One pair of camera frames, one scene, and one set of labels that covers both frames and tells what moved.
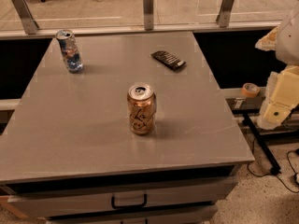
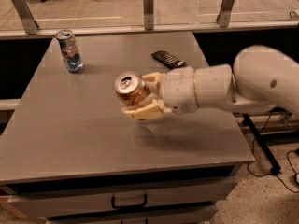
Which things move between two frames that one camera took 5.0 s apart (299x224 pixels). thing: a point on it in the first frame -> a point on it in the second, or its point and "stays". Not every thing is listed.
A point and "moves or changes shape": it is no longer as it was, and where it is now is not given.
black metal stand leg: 276,169 stays
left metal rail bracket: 24,12 stays
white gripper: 289,41 -> 177,89
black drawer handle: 127,206 stays
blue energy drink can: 70,51 stays
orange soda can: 142,108 moves or changes shape
